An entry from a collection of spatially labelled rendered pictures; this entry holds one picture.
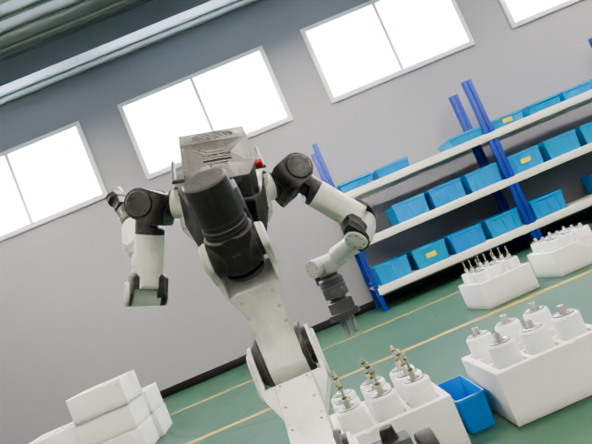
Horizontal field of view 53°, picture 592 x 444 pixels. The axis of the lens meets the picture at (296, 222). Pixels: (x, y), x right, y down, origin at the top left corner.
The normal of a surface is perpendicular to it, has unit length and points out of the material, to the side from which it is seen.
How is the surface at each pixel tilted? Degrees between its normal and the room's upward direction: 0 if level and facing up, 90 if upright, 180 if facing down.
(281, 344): 93
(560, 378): 90
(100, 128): 90
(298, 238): 90
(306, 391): 36
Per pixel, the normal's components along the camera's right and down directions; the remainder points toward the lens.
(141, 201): -0.18, 0.00
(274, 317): 0.11, 0.19
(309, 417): -0.32, -0.80
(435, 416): 0.02, -0.10
